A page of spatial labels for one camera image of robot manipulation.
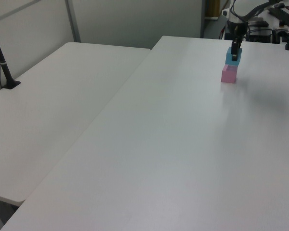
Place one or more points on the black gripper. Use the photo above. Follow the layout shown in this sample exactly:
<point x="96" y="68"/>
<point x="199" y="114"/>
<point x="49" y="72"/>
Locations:
<point x="238" y="31"/>

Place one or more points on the blue cube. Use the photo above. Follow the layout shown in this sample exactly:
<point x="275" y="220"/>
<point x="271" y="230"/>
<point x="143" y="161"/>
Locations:
<point x="240" y="57"/>

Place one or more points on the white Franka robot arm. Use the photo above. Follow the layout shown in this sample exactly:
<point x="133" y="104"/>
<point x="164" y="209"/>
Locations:
<point x="240" y="9"/>

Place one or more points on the pink cube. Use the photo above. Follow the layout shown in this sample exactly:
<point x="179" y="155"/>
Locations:
<point x="228" y="75"/>

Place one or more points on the dark robot control box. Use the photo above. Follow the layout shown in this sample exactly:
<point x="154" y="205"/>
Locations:
<point x="262" y="33"/>

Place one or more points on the yellow cardboard board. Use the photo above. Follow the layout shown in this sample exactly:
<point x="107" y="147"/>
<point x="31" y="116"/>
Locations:
<point x="213" y="8"/>

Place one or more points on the black equipment on desk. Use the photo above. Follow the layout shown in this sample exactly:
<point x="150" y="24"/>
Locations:
<point x="285" y="14"/>

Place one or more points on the grey partition edge post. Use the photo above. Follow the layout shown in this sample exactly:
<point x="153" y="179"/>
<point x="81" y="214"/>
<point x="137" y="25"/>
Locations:
<point x="203" y="19"/>

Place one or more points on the grey metal partition post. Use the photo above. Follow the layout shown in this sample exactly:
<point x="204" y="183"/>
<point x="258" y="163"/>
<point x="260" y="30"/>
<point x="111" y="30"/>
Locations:
<point x="73" y="21"/>

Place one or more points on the black camera stand pole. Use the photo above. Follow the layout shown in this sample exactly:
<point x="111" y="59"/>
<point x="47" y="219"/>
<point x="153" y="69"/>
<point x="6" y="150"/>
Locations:
<point x="1" y="62"/>

